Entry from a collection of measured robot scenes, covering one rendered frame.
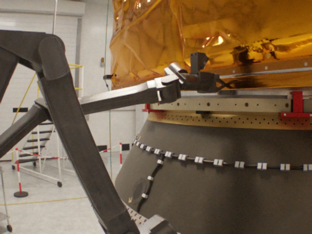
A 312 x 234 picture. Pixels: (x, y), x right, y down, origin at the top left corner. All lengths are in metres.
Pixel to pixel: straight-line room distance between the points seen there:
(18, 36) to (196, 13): 0.86
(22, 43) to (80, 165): 0.23
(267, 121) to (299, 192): 0.28
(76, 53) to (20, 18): 2.26
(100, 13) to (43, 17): 2.00
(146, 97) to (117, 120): 8.28
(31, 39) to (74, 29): 8.46
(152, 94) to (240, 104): 0.32
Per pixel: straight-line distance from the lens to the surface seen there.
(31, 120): 0.93
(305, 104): 0.94
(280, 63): 0.86
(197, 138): 1.04
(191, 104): 1.05
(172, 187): 1.03
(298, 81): 0.82
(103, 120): 8.93
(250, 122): 0.97
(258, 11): 0.89
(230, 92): 1.01
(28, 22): 8.77
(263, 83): 0.89
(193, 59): 0.93
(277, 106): 0.93
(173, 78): 0.85
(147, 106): 1.34
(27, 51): 0.43
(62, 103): 0.45
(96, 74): 8.89
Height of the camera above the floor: 1.69
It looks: 3 degrees down
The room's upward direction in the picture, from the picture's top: straight up
